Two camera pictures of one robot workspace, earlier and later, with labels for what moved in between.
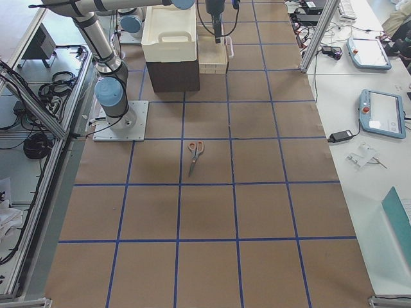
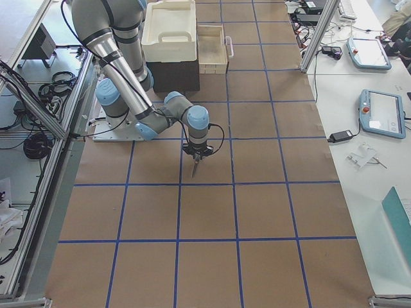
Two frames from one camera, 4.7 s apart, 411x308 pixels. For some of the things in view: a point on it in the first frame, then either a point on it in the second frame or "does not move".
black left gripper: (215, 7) -> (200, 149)
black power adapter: (340, 136) does not move
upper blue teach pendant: (368, 53) does not move
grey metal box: (41, 45) does not move
